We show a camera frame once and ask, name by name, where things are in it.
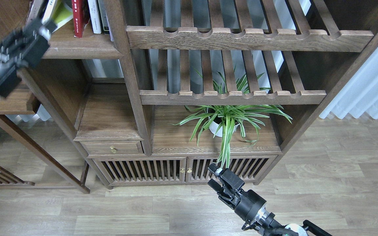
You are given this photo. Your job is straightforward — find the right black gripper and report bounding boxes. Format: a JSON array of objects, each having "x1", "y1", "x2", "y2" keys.
[{"x1": 208, "y1": 163, "x2": 267, "y2": 225}]

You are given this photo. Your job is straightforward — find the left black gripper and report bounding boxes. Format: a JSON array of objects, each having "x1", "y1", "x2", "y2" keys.
[{"x1": 0, "y1": 19, "x2": 57, "y2": 99}]

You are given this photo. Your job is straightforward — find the dark red book white characters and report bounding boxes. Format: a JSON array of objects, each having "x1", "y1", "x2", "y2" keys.
[{"x1": 26, "y1": 0, "x2": 47, "y2": 25}]

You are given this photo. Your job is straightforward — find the yellow green cover book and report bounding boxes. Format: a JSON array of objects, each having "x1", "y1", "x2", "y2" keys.
[{"x1": 42, "y1": 0, "x2": 73, "y2": 32}]

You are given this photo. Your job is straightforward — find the red cover book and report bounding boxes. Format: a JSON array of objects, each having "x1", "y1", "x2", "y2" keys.
[{"x1": 72, "y1": 0, "x2": 90, "y2": 38}]

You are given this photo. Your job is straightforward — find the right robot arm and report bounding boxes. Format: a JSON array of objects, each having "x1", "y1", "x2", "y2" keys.
[{"x1": 208, "y1": 163, "x2": 330, "y2": 236}]

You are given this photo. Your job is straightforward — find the brass cabinet door knobs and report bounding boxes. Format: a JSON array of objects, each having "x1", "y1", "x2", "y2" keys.
[{"x1": 180, "y1": 168, "x2": 193, "y2": 173}]

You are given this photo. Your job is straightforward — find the white plant pot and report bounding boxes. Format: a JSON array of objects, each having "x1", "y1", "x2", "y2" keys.
[{"x1": 206, "y1": 112, "x2": 240, "y2": 140}]

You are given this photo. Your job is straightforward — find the wooden side furniture left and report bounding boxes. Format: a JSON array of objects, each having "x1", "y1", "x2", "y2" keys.
[{"x1": 0, "y1": 114, "x2": 51, "y2": 186}]

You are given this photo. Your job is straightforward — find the green spider plant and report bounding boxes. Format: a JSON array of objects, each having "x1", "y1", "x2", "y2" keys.
[{"x1": 171, "y1": 67, "x2": 293, "y2": 171}]

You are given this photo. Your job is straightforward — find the white upright book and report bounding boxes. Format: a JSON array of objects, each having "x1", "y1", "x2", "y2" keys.
[{"x1": 88, "y1": 0, "x2": 102, "y2": 34}]

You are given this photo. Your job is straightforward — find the dark upright book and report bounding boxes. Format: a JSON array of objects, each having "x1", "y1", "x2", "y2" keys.
[{"x1": 98, "y1": 0, "x2": 110, "y2": 34}]

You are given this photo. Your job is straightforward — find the dark wooden bookshelf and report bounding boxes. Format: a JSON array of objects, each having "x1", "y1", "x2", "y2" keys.
[{"x1": 0, "y1": 0, "x2": 378, "y2": 194}]

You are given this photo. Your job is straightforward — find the white curtain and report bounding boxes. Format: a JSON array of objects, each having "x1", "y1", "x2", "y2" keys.
[{"x1": 319, "y1": 48, "x2": 378, "y2": 119}]

